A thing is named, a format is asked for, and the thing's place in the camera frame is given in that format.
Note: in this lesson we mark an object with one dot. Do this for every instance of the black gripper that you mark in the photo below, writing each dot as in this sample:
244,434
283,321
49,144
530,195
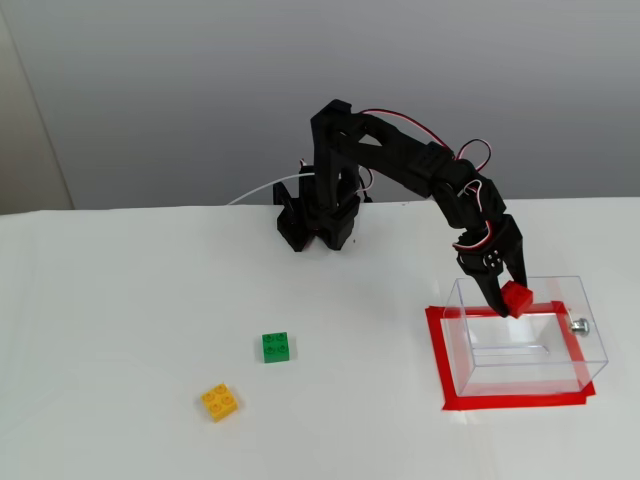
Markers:
506,241

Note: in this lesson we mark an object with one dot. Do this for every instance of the red lego brick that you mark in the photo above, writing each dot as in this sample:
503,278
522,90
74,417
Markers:
517,300

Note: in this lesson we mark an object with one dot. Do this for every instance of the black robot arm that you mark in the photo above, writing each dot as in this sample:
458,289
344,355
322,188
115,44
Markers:
390,150

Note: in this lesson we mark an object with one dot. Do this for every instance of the transparent plastic box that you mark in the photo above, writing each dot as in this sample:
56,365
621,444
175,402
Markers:
525,350

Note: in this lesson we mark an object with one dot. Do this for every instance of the silver metal box lock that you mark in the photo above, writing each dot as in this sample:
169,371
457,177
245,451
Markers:
580,327

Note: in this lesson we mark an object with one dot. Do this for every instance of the green lego brick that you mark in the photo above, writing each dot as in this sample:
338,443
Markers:
277,347

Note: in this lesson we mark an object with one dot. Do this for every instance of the yellow lego brick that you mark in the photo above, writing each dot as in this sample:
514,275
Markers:
219,402

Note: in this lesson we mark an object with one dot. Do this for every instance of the black table clamp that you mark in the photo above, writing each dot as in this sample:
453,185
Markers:
282,197

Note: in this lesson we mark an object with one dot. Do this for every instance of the red tape frame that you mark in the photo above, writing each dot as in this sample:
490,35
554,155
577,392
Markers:
500,401

